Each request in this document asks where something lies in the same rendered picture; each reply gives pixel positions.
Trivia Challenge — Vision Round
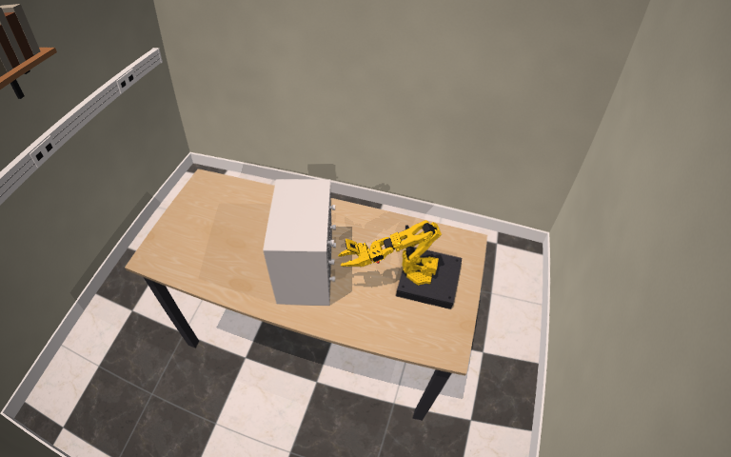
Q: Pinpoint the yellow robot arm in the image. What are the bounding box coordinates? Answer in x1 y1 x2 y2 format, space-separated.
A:
368 220 442 286

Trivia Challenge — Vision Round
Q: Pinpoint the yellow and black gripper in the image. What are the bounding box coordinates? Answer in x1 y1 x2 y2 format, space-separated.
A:
338 239 372 267

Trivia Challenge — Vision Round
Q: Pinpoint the grey chest of drawers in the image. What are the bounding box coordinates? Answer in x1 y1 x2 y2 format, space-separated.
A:
263 179 331 306

